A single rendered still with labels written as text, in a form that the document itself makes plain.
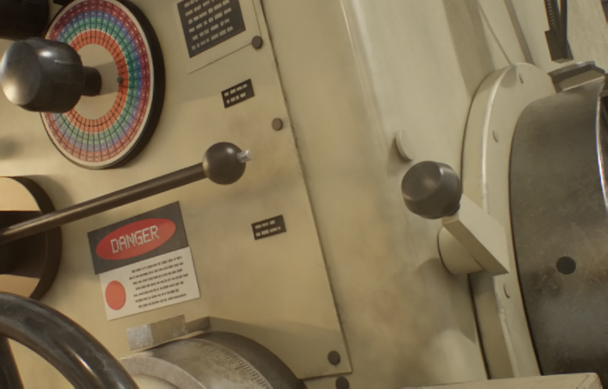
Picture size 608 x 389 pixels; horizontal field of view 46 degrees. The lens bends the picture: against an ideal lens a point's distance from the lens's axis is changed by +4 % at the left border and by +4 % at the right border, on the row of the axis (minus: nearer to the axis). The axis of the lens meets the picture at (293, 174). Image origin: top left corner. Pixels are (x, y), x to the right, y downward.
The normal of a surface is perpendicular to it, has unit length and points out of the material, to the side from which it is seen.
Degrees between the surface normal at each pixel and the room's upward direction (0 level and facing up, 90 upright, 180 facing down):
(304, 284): 90
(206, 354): 30
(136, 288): 90
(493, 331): 77
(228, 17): 90
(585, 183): 54
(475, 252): 145
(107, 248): 90
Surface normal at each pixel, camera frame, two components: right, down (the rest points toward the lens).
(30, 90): -0.36, 0.26
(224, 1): -0.56, 0.02
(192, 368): 0.25, -0.95
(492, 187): 0.79, -0.27
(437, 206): -0.07, 0.48
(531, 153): -0.55, -0.69
